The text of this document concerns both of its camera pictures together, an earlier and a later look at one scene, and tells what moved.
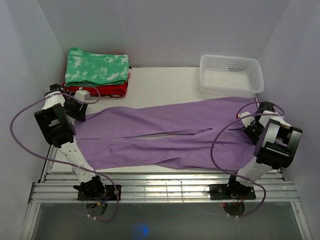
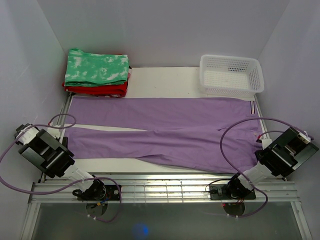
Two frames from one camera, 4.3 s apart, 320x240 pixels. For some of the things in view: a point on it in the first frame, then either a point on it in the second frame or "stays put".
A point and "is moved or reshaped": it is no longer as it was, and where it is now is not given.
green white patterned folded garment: [85, 69] stays put
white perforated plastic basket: [230, 76] stays put
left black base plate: [111, 194] stays put
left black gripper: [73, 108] -> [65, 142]
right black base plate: [228, 192] stays put
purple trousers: [193, 134] is moved or reshaped
